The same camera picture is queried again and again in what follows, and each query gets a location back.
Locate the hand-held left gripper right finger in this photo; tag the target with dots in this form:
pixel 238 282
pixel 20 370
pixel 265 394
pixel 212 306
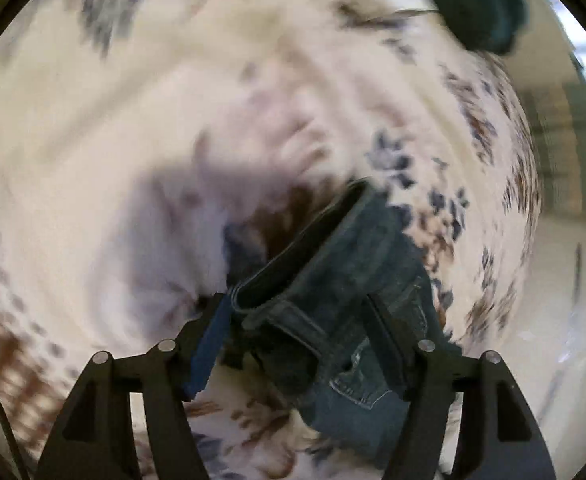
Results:
pixel 390 347

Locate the green striped curtain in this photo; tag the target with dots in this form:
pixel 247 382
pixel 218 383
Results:
pixel 573 135

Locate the white headboard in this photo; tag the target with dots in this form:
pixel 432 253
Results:
pixel 568 320

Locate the floral bed sheet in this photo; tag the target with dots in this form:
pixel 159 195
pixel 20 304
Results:
pixel 173 85

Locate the blue denim pants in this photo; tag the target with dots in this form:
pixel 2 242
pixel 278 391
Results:
pixel 343 280

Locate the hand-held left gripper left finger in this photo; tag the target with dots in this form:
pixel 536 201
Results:
pixel 208 342

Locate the dark teal folded blanket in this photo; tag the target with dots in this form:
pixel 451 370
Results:
pixel 473 0

